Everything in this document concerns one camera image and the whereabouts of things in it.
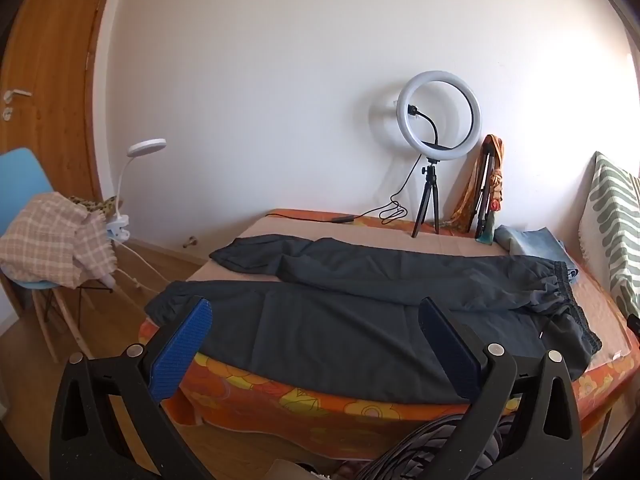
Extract person's dark pleated clothing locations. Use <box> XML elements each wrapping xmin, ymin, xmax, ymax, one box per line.
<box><xmin>350</xmin><ymin>410</ymin><xmax>521</xmax><ymax>480</ymax></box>

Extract green patterned pillow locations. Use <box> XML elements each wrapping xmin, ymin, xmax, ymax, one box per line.
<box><xmin>578</xmin><ymin>151</ymin><xmax>640</xmax><ymax>316</ymax></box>

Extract black tripod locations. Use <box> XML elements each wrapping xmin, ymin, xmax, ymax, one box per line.
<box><xmin>411</xmin><ymin>157</ymin><xmax>441</xmax><ymax>239</ymax></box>

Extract white clip lamp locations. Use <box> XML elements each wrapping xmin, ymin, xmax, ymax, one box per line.
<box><xmin>102</xmin><ymin>138</ymin><xmax>167</xmax><ymax>241</ymax></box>

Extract leopard print cloth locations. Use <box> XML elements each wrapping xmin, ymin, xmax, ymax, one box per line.
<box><xmin>68</xmin><ymin>195</ymin><xmax>121</xmax><ymax>221</ymax></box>

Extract blue denim cloth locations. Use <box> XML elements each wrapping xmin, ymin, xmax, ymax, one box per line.
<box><xmin>494</xmin><ymin>225</ymin><xmax>581</xmax><ymax>283</ymax></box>

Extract dark grey pants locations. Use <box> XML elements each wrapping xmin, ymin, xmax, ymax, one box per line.
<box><xmin>145</xmin><ymin>234</ymin><xmax>603</xmax><ymax>405</ymax></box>

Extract plaid blanket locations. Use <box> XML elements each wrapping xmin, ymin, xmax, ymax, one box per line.
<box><xmin>0</xmin><ymin>192</ymin><xmax>118</xmax><ymax>289</ymax></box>

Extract black ring light cable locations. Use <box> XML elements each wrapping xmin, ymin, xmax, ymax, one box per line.
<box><xmin>265</xmin><ymin>152</ymin><xmax>423</xmax><ymax>225</ymax></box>

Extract blue chair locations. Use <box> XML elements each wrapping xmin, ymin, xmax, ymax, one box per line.
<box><xmin>0</xmin><ymin>147</ymin><xmax>121</xmax><ymax>361</ymax></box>

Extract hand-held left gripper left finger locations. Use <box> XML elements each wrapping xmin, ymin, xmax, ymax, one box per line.
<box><xmin>49</xmin><ymin>296</ymin><xmax>216</xmax><ymax>480</ymax></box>

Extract orange and black folded fabric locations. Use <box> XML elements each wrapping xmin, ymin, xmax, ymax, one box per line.
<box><xmin>450</xmin><ymin>134</ymin><xmax>506</xmax><ymax>246</ymax></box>

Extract white ring light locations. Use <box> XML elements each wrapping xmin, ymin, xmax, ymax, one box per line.
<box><xmin>396</xmin><ymin>70</ymin><xmax>482</xmax><ymax>162</ymax></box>

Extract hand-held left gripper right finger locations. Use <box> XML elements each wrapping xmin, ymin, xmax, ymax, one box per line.
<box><xmin>370</xmin><ymin>297</ymin><xmax>585</xmax><ymax>480</ymax></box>

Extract white cable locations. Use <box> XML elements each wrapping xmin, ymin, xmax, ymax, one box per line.
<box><xmin>112</xmin><ymin>242</ymin><xmax>173</xmax><ymax>306</ymax></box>

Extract peach blanket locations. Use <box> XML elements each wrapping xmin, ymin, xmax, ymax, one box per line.
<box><xmin>186</xmin><ymin>215</ymin><xmax>638</xmax><ymax>366</ymax></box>

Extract wooden door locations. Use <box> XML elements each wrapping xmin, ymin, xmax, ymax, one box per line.
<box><xmin>0</xmin><ymin>0</ymin><xmax>118</xmax><ymax>341</ymax></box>

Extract bed with orange floral sheet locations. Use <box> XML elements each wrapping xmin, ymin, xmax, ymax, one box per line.
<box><xmin>137</xmin><ymin>208</ymin><xmax>640</xmax><ymax>461</ymax></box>

